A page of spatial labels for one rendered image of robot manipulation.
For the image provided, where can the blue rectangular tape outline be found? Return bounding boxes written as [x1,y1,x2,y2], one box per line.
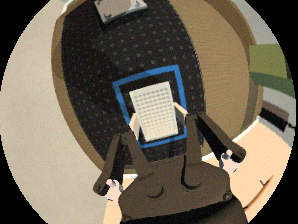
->
[112,64,187,149]

